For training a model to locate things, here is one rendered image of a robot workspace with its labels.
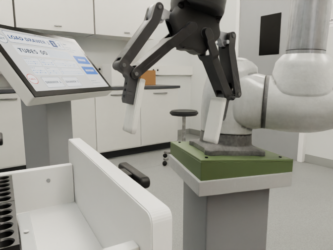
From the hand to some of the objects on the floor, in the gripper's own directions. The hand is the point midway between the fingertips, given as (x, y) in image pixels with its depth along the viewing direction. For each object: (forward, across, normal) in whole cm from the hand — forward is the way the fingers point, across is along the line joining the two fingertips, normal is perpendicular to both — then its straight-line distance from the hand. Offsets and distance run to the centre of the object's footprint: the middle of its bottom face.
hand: (174, 130), depth 41 cm
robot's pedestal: (+85, -56, -32) cm, 107 cm away
